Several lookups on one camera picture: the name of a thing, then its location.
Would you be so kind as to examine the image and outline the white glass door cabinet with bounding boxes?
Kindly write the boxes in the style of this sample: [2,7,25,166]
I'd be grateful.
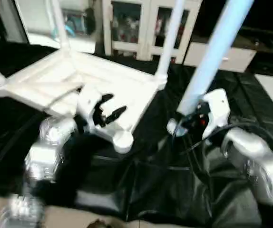
[102,0,204,63]

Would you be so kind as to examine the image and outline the white plastic table top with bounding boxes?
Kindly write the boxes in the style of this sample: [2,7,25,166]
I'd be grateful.
[0,47,168,154]

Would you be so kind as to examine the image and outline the colourful background box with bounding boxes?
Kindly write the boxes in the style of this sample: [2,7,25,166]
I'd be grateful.
[63,7,97,38]

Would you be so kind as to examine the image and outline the black work surface mat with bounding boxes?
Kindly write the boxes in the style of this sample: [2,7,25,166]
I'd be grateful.
[0,38,273,226]

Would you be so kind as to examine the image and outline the white drawer unit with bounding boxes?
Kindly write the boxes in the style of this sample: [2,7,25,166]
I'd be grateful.
[184,42,258,73]

